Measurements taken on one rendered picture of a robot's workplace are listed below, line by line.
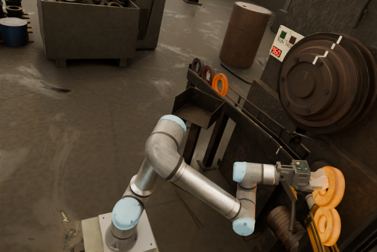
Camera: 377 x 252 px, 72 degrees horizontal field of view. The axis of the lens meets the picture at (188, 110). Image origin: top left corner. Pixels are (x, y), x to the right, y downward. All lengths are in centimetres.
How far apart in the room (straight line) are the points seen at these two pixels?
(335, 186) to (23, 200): 173
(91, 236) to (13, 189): 79
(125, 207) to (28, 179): 104
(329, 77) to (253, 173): 51
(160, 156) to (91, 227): 70
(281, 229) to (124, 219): 75
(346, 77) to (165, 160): 81
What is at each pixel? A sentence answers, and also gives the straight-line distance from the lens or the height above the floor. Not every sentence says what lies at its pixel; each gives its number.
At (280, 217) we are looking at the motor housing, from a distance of 147.
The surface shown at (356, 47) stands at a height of 133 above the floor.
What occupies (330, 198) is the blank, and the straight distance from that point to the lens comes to 108.
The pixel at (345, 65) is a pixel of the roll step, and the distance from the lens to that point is 126.
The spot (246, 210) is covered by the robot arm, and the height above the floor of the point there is 81.
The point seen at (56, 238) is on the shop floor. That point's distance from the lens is 181.
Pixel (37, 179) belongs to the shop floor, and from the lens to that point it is 209.
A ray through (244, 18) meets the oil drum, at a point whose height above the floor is 75.
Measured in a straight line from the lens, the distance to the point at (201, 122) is 167.
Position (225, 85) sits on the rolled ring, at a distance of 193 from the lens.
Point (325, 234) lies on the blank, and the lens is 127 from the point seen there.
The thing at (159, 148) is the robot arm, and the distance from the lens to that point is 89.
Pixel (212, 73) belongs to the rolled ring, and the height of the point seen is 72.
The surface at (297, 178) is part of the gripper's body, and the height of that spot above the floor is 93.
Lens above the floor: 156
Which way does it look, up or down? 33 degrees down
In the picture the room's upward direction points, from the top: 15 degrees clockwise
